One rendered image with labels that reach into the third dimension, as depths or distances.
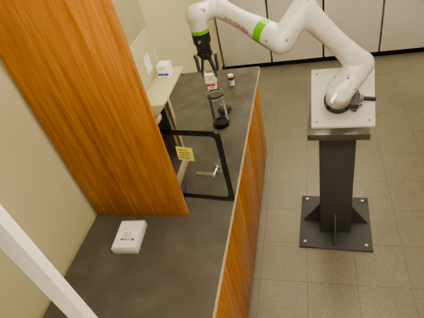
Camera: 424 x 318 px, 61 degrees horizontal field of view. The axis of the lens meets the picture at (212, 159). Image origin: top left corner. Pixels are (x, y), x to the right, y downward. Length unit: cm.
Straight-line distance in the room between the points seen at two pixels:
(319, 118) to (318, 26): 54
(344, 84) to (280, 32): 42
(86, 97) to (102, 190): 52
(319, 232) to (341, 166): 65
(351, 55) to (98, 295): 155
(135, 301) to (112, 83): 84
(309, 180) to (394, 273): 98
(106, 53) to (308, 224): 198
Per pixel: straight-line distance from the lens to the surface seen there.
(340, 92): 187
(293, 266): 260
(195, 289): 150
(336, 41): 184
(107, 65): 131
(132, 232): 172
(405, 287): 260
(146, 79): 158
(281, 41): 170
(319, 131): 207
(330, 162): 226
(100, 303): 162
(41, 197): 167
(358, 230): 278
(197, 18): 187
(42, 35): 138
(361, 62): 191
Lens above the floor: 220
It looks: 40 degrees down
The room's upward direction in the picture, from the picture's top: 15 degrees counter-clockwise
